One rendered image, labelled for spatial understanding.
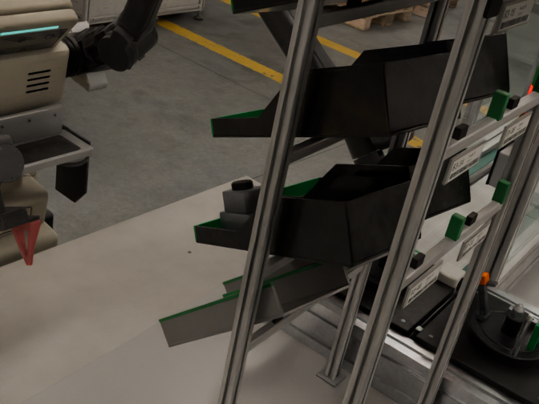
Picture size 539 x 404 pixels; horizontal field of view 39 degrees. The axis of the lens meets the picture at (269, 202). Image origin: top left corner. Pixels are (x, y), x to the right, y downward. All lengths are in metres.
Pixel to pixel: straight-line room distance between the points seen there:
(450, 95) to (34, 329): 0.90
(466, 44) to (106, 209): 2.79
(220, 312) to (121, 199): 2.46
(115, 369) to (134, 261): 0.32
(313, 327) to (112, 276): 0.41
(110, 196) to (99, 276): 1.98
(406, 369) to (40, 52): 0.90
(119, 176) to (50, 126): 2.06
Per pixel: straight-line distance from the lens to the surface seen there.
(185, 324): 1.13
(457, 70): 0.73
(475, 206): 1.99
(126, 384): 1.31
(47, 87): 1.61
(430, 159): 0.75
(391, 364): 1.35
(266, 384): 1.35
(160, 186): 3.62
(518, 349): 1.37
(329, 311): 1.38
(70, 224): 3.28
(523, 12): 0.81
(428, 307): 1.44
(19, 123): 1.58
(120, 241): 1.63
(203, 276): 1.56
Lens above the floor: 1.76
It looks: 29 degrees down
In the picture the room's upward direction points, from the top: 12 degrees clockwise
